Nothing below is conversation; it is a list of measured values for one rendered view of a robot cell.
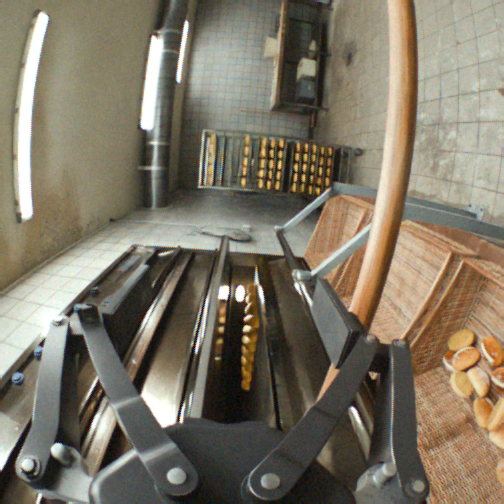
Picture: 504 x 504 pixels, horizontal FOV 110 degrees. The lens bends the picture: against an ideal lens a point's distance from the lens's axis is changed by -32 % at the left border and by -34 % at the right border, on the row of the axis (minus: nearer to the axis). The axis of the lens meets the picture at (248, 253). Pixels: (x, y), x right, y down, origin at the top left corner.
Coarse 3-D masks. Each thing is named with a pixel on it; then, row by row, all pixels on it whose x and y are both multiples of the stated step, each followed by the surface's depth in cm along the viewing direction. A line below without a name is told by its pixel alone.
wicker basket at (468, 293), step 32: (448, 288) 57; (480, 288) 58; (448, 320) 61; (480, 320) 56; (416, 352) 65; (480, 352) 53; (448, 384) 61; (448, 416) 51; (448, 448) 42; (448, 480) 34; (480, 480) 29
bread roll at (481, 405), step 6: (474, 402) 46; (480, 402) 44; (486, 402) 43; (474, 408) 45; (480, 408) 43; (486, 408) 41; (492, 408) 40; (480, 414) 42; (486, 414) 40; (480, 420) 41; (486, 420) 40; (480, 426) 41
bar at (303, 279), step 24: (336, 192) 106; (360, 192) 105; (408, 216) 60; (432, 216) 60; (456, 216) 60; (480, 216) 106; (360, 240) 63; (288, 264) 78; (336, 264) 65; (360, 408) 28; (360, 432) 25
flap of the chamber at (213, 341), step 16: (224, 240) 163; (224, 256) 136; (224, 272) 128; (224, 288) 123; (224, 304) 118; (208, 320) 83; (224, 320) 113; (208, 336) 75; (208, 352) 68; (208, 368) 63; (208, 384) 60; (208, 400) 58; (192, 416) 48; (208, 416) 55
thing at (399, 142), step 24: (408, 0) 14; (408, 24) 15; (408, 48) 16; (408, 72) 17; (408, 96) 18; (408, 120) 19; (384, 144) 21; (408, 144) 19; (384, 168) 22; (408, 168) 20; (384, 192) 22; (384, 216) 22; (384, 240) 23; (384, 264) 23; (360, 288) 25; (360, 312) 26
